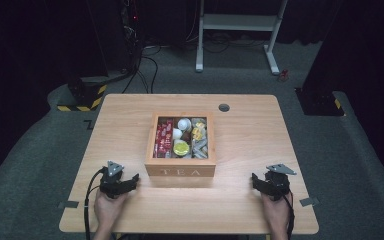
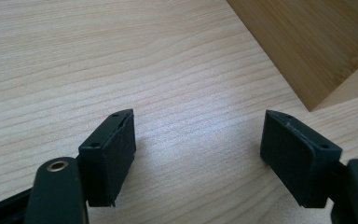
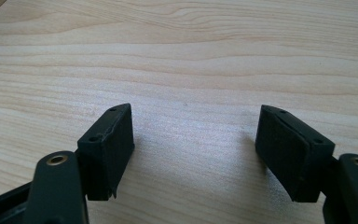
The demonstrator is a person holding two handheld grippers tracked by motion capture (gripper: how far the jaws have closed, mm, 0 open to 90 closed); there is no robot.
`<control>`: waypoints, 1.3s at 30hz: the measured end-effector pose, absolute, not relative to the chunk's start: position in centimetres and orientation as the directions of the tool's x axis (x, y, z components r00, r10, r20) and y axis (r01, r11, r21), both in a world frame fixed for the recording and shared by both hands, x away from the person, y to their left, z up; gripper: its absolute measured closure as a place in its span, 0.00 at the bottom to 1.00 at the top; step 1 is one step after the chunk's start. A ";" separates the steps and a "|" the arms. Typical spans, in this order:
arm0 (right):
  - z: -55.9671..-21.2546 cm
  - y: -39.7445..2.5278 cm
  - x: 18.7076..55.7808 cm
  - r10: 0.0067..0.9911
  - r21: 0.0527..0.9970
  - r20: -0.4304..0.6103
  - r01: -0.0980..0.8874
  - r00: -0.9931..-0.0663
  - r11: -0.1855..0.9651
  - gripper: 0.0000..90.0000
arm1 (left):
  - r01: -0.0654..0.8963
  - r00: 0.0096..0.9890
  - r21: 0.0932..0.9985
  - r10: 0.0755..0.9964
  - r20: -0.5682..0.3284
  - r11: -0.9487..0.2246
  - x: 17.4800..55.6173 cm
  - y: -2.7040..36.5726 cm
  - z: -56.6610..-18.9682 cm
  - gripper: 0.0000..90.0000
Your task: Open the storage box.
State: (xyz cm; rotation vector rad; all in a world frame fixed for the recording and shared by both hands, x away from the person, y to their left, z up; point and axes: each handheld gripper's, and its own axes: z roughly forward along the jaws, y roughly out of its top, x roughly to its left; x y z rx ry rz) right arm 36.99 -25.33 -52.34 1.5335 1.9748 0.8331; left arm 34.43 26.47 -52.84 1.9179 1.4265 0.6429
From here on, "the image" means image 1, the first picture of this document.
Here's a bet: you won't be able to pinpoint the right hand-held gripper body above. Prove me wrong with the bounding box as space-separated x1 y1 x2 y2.
260 163 298 202

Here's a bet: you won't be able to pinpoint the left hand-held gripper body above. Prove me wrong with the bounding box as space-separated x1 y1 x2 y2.
98 160 128 200

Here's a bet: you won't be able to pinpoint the wooden tea box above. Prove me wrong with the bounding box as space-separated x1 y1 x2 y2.
144 111 217 178

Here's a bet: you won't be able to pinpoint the brown capsule with yellow-green lid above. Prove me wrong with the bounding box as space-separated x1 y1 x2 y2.
173 141 191 157

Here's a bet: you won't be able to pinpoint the person's left hand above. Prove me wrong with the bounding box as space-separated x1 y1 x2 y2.
93 191 130 232

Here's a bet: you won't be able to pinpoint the person's right hand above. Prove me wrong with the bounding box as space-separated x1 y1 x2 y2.
260 191 294 232

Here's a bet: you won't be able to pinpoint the grey tape piece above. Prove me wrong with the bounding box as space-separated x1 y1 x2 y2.
298 196 321 207
57 200 80 210

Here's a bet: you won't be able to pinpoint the bundle of red packets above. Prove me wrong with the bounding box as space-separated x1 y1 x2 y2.
153 118 175 159

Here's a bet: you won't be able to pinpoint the small yellow packets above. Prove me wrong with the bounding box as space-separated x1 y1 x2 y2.
192 121 207 141

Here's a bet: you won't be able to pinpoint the yellow-black striped stand base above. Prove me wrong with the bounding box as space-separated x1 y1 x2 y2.
56 82 109 113

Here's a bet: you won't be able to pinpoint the black stand base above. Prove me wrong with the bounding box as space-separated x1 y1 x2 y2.
294 86 345 117

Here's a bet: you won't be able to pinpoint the dark equipment rack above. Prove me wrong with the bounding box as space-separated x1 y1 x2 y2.
119 0 145 72

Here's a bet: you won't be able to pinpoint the white metal stand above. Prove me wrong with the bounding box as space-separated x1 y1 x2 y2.
195 0 288 76

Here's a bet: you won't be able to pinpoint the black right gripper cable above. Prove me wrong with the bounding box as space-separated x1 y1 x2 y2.
282 190 296 240

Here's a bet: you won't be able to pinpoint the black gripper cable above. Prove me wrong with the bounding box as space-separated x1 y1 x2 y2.
282 190 296 240
83 167 107 240

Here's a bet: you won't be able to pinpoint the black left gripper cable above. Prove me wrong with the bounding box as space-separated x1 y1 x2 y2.
83 167 107 240

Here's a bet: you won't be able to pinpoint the black floor cables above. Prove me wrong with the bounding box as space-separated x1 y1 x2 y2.
121 44 163 95

